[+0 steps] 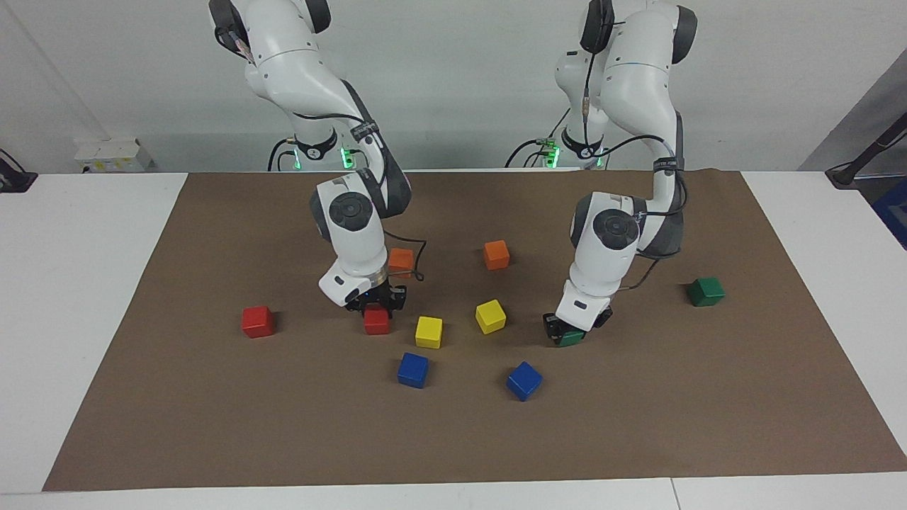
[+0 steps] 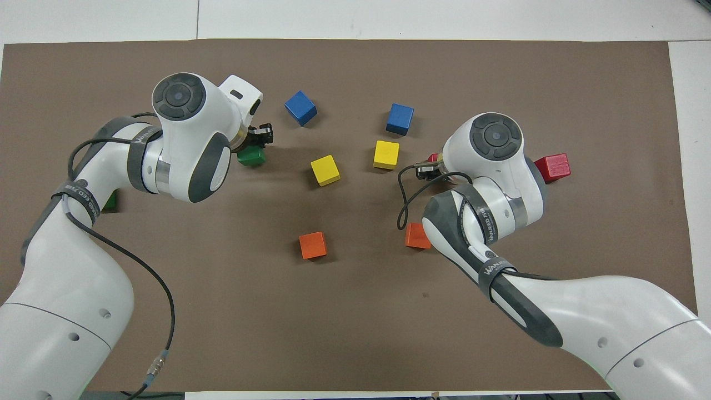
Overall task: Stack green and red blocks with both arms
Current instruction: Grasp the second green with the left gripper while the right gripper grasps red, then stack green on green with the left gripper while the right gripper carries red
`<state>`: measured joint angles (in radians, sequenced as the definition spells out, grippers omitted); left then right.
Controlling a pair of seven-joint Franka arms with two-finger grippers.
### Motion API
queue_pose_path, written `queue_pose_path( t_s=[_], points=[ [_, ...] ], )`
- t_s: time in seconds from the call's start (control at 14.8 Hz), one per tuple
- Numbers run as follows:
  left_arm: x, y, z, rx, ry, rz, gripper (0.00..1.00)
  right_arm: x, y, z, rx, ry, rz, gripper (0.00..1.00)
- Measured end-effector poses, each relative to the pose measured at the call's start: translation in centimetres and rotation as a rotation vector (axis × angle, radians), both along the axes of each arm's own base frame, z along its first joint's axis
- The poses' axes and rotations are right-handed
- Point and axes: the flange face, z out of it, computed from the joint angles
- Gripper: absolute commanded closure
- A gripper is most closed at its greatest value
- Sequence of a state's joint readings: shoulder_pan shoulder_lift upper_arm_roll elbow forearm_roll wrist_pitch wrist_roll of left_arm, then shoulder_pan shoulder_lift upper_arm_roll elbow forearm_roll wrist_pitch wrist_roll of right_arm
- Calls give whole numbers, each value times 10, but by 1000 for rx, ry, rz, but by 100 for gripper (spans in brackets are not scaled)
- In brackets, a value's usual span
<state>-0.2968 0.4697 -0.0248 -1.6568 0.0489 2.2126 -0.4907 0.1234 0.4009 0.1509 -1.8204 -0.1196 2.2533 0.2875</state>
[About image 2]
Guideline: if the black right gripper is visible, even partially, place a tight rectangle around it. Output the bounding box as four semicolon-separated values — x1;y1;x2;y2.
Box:
415;160;447;182

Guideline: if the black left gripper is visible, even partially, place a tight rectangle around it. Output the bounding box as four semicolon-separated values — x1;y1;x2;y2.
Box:
244;123;276;151

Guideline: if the yellow wooden block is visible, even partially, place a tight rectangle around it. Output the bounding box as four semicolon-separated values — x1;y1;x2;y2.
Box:
310;155;341;187
373;140;400;171

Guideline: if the blue wooden block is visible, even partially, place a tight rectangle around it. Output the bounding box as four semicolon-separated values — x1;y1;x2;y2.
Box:
386;103;415;137
284;91;318;127

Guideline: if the orange wooden block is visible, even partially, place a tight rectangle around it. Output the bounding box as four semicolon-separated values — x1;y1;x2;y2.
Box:
405;222;433;250
299;231;328;260

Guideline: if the brown table mat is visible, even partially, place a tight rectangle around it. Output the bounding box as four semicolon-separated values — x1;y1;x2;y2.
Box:
0;39;698;392

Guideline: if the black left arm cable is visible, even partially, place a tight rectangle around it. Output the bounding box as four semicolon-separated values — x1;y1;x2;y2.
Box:
66;113;176;400

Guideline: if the black floor cable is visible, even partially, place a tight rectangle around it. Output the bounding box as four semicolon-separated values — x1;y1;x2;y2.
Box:
119;391;185;400

